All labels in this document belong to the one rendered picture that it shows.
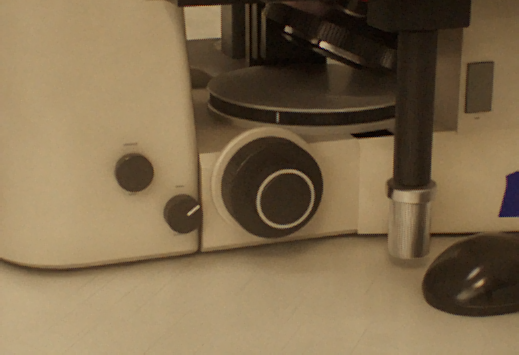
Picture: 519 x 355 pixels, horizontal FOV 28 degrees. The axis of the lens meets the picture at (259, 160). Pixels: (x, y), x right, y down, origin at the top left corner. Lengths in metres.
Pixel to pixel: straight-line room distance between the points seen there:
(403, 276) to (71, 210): 0.21
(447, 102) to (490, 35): 0.06
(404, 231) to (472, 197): 0.08
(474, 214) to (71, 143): 0.28
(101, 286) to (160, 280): 0.04
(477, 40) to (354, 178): 0.13
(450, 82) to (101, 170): 0.25
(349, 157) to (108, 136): 0.17
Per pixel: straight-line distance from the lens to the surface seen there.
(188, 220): 0.67
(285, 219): 0.66
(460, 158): 0.74
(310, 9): 0.75
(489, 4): 0.74
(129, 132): 0.66
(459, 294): 0.62
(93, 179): 0.66
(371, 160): 0.72
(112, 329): 0.61
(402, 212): 0.66
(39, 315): 0.63
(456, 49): 0.74
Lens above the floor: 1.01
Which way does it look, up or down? 17 degrees down
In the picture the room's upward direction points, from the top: straight up
